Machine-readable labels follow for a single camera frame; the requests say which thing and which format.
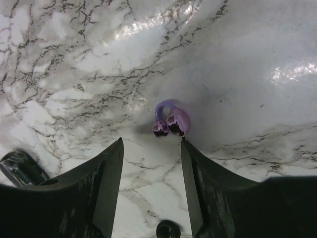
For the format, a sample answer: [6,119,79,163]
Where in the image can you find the black earbud charging case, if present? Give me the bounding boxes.
[0,149,50,187]

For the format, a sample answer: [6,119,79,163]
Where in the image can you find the black clip earbud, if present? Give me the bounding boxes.
[156,220,181,238]

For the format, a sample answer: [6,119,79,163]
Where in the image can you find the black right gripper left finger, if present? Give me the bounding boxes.
[0,139,124,238]

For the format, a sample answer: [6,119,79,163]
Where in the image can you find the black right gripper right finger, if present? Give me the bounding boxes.
[181,139,317,238]

